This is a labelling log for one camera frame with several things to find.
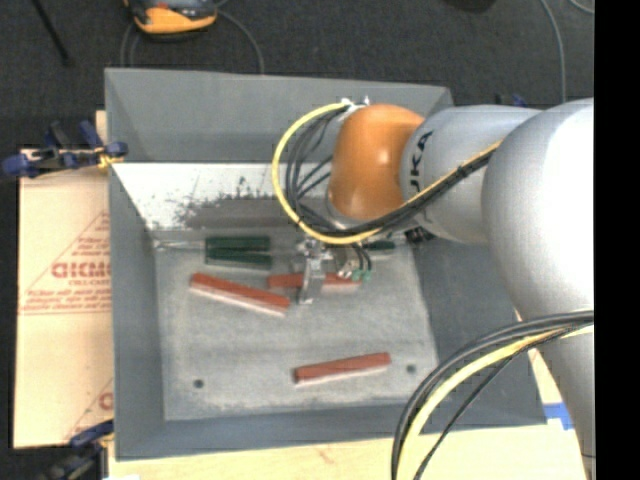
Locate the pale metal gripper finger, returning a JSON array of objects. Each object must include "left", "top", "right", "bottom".
[
  {"left": 297, "top": 260, "right": 315, "bottom": 305},
  {"left": 312, "top": 261, "right": 328, "bottom": 303}
]

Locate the red-brown flat block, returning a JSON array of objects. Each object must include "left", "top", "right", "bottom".
[
  {"left": 188, "top": 272, "right": 292, "bottom": 318},
  {"left": 292, "top": 351, "right": 393, "bottom": 389},
  {"left": 265, "top": 271, "right": 362, "bottom": 295}
]

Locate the grey metal bin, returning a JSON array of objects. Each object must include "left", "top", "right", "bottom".
[{"left": 103, "top": 67, "right": 549, "bottom": 462}]

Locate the brown cardboard board red print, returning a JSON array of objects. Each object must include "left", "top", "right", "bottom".
[{"left": 11, "top": 109, "right": 116, "bottom": 450}]

